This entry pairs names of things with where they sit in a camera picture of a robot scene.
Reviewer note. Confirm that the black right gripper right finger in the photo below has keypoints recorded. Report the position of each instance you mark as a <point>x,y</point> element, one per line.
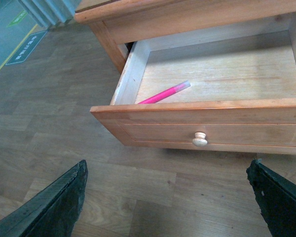
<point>276,197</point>

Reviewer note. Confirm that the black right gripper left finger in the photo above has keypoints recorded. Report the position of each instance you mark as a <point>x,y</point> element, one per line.
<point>52,212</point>

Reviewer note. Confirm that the wooden drawer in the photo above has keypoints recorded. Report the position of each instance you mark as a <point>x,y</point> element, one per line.
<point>242,94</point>

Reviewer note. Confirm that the pink marker white caps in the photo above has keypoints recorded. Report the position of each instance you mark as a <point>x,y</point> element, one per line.
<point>166,93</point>

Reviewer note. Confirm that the green floor sign sticker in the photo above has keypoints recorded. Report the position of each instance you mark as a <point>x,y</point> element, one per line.
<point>26,48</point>

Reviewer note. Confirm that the light green floor arrow sticker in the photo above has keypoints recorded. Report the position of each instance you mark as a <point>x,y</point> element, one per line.
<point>20,16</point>

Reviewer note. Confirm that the pale green pleated curtain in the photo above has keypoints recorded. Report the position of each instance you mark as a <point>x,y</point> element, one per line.
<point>48,13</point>

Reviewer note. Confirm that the wooden nightstand cabinet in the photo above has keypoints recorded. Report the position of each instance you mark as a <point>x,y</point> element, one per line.
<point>117,22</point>

